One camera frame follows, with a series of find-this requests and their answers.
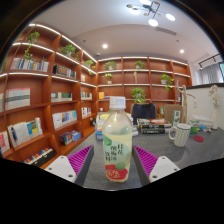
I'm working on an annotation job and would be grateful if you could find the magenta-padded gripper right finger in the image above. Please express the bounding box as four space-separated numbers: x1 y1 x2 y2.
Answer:
132 144 182 186

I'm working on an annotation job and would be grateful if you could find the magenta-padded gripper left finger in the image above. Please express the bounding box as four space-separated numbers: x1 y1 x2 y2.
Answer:
44 144 95 188

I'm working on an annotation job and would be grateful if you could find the clear drink bottle white cap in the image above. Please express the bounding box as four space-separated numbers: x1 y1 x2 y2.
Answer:
101 96 134 183

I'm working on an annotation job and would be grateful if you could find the white patterned mug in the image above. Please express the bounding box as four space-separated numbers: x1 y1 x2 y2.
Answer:
168 123 192 148

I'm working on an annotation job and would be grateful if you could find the green and white box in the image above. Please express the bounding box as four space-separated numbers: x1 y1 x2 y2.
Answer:
189 125 200 135

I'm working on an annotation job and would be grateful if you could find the green and white carton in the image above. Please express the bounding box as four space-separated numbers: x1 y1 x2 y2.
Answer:
171 109 182 127

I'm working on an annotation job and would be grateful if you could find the stack of colourful books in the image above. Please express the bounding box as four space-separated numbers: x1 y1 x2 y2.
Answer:
95 111 108 141

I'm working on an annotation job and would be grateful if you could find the dark office chair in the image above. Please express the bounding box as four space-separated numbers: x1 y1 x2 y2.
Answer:
130 102 158 125

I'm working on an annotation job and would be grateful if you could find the orange wooden shelf unit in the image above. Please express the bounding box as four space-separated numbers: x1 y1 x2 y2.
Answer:
0 22 193 168

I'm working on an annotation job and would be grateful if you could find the grey curtain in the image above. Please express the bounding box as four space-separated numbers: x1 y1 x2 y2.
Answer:
199 63 224 85

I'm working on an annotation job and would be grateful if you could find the window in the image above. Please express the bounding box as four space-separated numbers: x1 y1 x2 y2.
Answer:
218 61 224 80

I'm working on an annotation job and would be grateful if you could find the ceiling air vent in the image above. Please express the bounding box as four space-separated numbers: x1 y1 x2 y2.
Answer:
154 26 178 36

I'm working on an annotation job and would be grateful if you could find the black track light rail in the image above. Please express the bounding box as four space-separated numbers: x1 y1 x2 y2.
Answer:
198 53 223 69

